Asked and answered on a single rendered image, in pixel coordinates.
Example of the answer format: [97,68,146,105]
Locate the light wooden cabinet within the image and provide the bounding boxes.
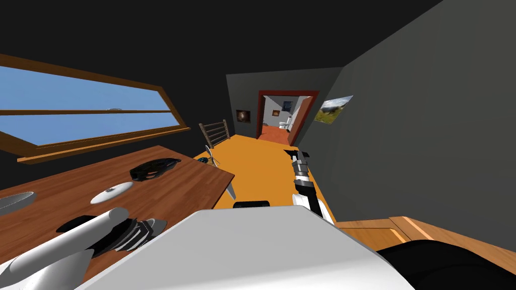
[334,215,516,277]

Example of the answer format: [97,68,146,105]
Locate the wooden slatted chair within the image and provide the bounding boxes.
[198,119,231,150]

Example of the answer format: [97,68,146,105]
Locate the black openwork bowl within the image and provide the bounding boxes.
[128,157,182,182]

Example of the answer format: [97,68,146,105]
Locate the brown wooden table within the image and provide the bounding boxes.
[0,144,238,283]

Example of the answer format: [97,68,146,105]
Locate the grey bowl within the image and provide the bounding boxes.
[0,191,38,217]

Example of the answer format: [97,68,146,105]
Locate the white plate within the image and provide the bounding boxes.
[90,181,134,205]

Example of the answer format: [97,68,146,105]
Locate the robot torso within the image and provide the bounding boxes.
[74,200,416,290]

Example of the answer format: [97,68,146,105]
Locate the wooden framed window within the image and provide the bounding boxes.
[0,53,191,166]

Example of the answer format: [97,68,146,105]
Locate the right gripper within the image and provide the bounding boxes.
[284,149,311,163]

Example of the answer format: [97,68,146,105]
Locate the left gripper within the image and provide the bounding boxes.
[55,215,168,258]

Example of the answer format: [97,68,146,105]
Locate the brown door leaf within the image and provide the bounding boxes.
[287,95,315,147]

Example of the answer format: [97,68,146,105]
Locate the landscape picture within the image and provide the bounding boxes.
[313,95,354,125]

